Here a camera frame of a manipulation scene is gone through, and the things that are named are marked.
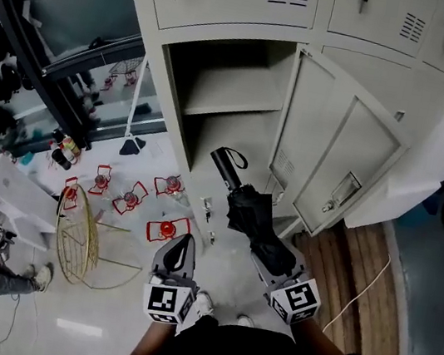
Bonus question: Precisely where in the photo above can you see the person's left forearm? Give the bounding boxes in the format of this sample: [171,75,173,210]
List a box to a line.
[121,308,199,355]

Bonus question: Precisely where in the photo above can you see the beige metal locker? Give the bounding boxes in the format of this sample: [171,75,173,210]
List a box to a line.
[79,0,444,269]

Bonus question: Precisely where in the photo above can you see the person's white shoe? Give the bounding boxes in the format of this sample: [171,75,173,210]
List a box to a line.
[190,288,219,320]
[236,313,258,330]

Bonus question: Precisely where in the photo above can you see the beige metal door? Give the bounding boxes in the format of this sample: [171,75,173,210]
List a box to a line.
[257,42,427,252]

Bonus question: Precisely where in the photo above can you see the white shelf unit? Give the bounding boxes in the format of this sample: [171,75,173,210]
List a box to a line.
[0,153,67,254]

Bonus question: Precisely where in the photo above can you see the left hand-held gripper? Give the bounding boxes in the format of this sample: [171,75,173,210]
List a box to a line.
[137,227,209,329]

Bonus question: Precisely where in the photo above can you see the black framed glass door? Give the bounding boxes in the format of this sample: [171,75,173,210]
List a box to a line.
[0,0,189,163]

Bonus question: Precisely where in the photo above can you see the person's right forearm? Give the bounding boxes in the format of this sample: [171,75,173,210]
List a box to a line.
[285,317,352,355]

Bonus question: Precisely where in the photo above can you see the gold wire basket table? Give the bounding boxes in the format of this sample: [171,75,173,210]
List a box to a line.
[44,180,155,298]

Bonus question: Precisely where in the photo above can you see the wooden plank platform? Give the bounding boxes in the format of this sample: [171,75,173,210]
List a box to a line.
[274,205,424,355]

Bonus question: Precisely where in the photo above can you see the black folding umbrella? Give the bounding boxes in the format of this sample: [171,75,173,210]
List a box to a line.
[191,144,315,279]

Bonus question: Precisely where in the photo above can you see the person's white right shoe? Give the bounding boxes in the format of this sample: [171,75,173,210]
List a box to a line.
[236,313,258,330]

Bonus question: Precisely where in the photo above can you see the black wire chair red feet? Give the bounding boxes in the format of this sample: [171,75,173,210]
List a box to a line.
[100,50,147,97]

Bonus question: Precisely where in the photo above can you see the person's white left shoe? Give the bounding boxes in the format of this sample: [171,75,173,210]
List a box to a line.
[190,288,219,320]

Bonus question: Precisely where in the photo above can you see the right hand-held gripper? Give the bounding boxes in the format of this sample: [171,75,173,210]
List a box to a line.
[239,250,327,331]

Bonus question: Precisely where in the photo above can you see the white covered table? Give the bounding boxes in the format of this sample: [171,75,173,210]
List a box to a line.
[342,86,444,245]

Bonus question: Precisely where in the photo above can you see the white pole black base mop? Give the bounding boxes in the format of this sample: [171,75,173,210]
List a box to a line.
[118,52,162,160]

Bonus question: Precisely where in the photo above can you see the white cable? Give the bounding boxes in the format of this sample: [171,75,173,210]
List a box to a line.
[321,242,394,343]

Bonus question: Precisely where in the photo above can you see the red frame lantern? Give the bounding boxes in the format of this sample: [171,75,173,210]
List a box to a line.
[87,162,115,197]
[150,169,188,201]
[143,211,194,249]
[109,177,151,220]
[59,174,83,213]

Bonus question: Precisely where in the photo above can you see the group of sauce bottles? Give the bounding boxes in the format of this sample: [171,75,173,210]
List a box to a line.
[45,127,86,174]

